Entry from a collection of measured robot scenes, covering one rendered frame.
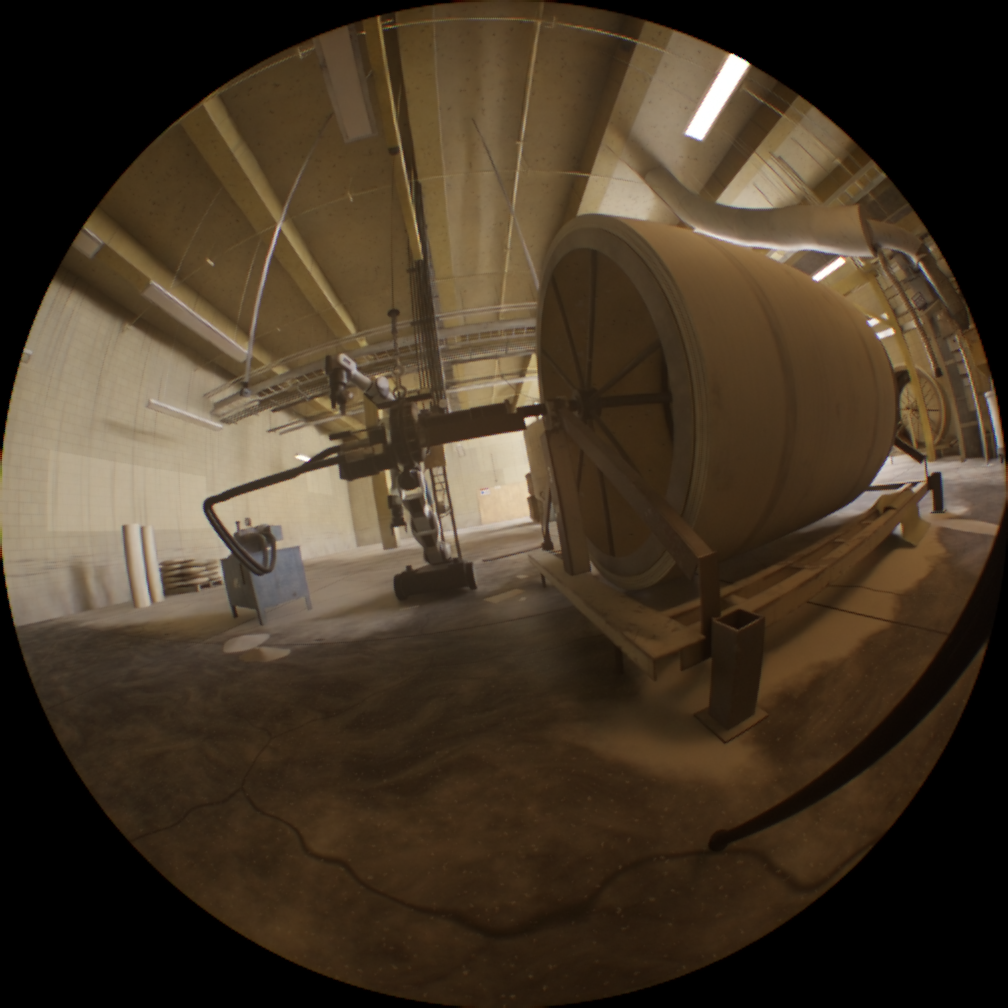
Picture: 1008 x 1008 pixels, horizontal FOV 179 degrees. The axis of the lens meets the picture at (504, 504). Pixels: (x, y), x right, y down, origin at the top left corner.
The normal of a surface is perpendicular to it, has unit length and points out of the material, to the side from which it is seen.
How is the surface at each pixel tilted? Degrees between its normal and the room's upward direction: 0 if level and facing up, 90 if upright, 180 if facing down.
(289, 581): 90
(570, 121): 180
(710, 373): 105
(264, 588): 90
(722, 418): 110
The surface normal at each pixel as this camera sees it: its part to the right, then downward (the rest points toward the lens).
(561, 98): 0.18, 0.98
